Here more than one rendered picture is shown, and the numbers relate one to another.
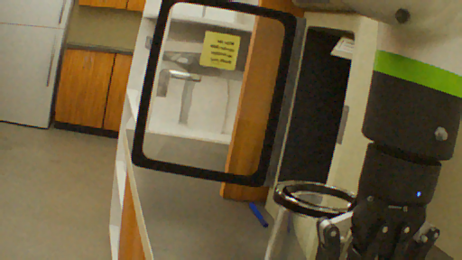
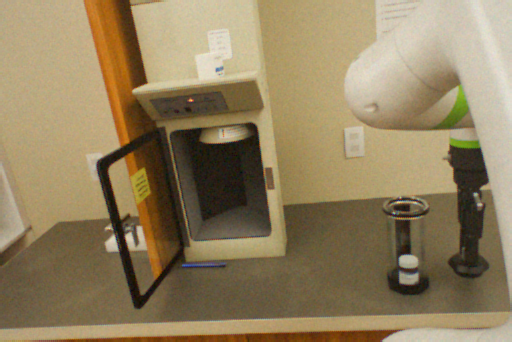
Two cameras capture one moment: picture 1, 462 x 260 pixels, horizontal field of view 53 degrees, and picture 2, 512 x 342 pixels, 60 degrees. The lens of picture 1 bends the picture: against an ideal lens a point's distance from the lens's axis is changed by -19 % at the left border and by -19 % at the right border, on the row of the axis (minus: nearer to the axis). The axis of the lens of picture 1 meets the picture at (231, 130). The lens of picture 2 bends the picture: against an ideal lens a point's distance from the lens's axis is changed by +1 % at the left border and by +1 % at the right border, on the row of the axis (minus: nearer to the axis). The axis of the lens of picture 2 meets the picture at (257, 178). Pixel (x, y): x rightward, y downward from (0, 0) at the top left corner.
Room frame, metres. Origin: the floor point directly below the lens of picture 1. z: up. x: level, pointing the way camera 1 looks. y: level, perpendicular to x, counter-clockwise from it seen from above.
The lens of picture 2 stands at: (0.47, 0.91, 1.63)
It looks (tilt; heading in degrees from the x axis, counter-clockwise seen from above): 19 degrees down; 295
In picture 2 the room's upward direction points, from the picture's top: 8 degrees counter-clockwise
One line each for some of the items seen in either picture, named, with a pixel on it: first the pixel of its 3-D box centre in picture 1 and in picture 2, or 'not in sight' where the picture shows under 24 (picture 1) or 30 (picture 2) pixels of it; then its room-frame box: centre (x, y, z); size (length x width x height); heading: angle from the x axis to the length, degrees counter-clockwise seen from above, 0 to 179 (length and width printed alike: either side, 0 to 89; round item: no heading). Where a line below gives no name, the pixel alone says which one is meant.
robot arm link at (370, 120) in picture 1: (411, 117); (469, 155); (0.42, -0.15, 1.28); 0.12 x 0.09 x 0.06; 15
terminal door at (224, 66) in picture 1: (213, 88); (147, 213); (1.20, 0.05, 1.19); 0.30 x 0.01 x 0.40; 98
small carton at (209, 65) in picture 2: not in sight; (210, 65); (1.03, -0.11, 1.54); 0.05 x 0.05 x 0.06; 1
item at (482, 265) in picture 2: not in sight; (468, 260); (0.42, -0.15, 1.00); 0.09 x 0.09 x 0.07
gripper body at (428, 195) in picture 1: (392, 203); (470, 185); (0.42, -0.15, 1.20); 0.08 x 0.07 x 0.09; 105
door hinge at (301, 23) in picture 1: (286, 101); (173, 190); (1.22, -0.11, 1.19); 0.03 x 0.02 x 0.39; 15
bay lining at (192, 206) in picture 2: (364, 123); (229, 170); (1.11, -0.27, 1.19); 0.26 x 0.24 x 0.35; 15
